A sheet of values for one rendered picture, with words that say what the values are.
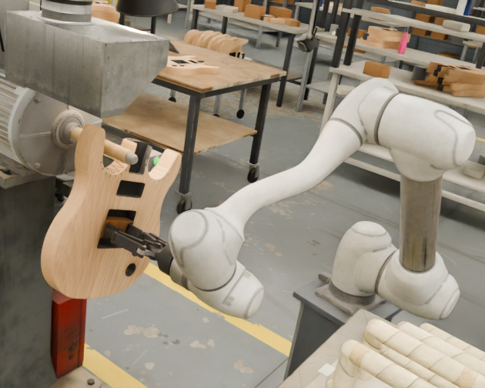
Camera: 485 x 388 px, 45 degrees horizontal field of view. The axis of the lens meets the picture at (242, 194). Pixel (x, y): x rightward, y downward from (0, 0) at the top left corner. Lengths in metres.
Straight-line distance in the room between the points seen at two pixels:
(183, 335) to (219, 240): 1.78
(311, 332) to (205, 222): 1.01
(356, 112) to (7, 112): 0.82
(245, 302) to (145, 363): 1.51
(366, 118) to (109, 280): 0.74
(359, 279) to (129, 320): 1.36
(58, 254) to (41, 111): 0.33
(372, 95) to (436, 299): 0.66
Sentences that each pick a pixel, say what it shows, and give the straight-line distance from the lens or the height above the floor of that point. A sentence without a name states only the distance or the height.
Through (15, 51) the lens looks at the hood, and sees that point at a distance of 1.32.
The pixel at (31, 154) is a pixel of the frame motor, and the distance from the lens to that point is 1.45.
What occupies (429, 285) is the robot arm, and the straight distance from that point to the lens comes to 1.75.
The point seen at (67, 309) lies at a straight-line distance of 1.96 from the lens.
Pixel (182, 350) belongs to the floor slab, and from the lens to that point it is 2.74.
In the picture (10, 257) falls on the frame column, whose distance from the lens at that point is 1.74.
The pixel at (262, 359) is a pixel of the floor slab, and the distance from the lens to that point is 2.77.
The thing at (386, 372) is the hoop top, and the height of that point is 1.20.
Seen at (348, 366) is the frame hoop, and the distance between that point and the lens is 0.92.
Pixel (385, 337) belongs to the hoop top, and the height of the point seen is 1.20.
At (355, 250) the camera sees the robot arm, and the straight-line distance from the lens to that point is 1.84.
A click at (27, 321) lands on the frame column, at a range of 1.91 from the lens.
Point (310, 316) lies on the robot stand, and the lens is 1.97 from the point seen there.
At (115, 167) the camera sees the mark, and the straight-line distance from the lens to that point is 1.40.
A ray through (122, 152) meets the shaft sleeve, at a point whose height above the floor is 1.26.
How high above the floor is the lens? 1.74
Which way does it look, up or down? 23 degrees down
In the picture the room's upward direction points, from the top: 10 degrees clockwise
